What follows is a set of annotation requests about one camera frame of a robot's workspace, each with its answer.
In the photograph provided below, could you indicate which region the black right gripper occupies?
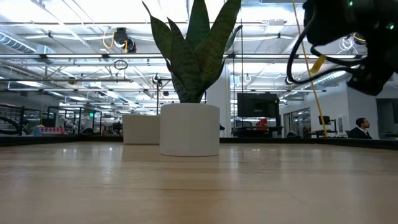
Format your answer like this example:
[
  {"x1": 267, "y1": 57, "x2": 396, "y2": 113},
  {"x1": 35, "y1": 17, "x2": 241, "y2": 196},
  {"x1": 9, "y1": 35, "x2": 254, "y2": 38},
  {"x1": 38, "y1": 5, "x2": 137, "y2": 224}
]
[{"x1": 346, "y1": 46, "x2": 398, "y2": 96}]

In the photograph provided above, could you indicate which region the white rectangular basket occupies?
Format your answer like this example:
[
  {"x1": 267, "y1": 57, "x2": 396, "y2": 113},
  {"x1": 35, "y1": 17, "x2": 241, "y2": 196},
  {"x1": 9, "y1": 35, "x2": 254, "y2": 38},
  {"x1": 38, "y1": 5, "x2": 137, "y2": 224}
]
[{"x1": 122, "y1": 114, "x2": 161, "y2": 145}]

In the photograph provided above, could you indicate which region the person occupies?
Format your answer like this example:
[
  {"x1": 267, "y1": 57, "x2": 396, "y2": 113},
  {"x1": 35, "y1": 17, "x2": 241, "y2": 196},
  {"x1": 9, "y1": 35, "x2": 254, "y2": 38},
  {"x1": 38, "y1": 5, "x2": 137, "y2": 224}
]
[{"x1": 349, "y1": 117, "x2": 373, "y2": 140}]

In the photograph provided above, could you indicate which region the black desk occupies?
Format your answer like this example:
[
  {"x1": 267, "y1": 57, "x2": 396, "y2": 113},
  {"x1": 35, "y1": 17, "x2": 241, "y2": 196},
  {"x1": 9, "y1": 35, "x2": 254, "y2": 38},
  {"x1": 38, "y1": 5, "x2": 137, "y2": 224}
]
[{"x1": 232, "y1": 125, "x2": 284, "y2": 138}]

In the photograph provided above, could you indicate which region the dark green cloth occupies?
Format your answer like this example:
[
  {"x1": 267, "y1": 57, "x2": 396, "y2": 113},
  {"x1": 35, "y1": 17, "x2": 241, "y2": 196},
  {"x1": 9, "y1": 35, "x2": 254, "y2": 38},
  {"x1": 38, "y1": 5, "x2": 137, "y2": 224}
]
[{"x1": 142, "y1": 0, "x2": 243, "y2": 104}]

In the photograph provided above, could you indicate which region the white round plant pot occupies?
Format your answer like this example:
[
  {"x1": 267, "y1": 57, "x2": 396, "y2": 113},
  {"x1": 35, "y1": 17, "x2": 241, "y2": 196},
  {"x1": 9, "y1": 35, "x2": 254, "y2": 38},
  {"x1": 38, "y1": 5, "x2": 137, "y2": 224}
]
[{"x1": 159, "y1": 103, "x2": 221, "y2": 157}]

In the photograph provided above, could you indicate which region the black pole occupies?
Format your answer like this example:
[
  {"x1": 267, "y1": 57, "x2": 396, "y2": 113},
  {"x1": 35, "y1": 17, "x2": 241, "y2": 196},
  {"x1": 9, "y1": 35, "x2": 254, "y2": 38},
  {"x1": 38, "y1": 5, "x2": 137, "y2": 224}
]
[{"x1": 154, "y1": 73, "x2": 164, "y2": 116}]

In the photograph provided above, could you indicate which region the yellow cable tag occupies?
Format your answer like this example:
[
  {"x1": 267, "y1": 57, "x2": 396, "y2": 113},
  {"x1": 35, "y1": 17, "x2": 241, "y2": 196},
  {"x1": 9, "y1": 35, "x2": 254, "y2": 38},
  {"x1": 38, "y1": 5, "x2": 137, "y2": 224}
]
[{"x1": 310, "y1": 55, "x2": 328, "y2": 75}]

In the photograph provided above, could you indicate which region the yellow hanging cable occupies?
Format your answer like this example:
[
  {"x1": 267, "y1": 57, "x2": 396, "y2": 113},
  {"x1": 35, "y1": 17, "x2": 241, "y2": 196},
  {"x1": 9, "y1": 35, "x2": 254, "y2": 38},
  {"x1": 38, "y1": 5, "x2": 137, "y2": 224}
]
[{"x1": 291, "y1": 0, "x2": 329, "y2": 138}]

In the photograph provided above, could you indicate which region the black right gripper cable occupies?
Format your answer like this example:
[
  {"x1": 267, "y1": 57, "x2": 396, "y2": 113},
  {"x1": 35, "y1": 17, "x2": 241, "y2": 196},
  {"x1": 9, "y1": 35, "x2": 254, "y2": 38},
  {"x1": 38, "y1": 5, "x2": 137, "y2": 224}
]
[{"x1": 285, "y1": 29, "x2": 366, "y2": 85}]

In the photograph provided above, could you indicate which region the black ceiling cable reel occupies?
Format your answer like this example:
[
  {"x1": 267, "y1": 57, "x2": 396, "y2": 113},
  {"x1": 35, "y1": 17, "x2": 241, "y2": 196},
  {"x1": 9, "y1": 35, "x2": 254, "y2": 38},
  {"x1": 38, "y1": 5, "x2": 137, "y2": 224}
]
[{"x1": 112, "y1": 27, "x2": 137, "y2": 54}]

